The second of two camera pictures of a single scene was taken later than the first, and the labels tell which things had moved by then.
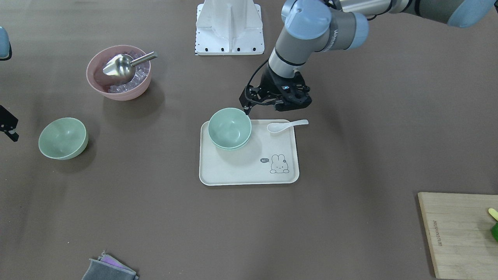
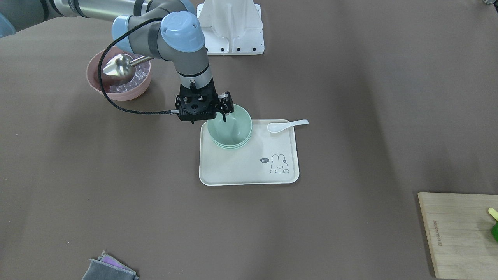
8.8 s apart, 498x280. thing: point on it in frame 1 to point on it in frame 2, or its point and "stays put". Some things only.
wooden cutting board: (458, 227) stays put
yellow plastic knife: (493, 213) stays put
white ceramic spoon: (279, 127) stays put
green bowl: (63, 139) to (235, 131)
